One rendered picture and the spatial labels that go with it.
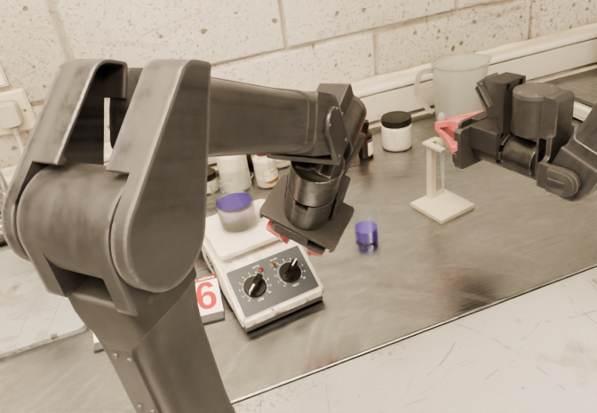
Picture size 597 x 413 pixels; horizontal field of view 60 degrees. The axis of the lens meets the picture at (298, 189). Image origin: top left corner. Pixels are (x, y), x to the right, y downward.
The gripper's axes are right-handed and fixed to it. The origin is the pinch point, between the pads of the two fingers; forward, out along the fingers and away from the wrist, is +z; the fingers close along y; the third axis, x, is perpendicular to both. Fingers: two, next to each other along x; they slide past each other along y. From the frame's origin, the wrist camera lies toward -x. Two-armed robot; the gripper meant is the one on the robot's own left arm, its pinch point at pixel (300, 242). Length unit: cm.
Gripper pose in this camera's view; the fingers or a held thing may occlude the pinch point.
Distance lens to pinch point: 70.8
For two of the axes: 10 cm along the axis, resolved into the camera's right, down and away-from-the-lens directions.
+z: -0.9, 5.3, 8.4
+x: -4.5, 7.3, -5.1
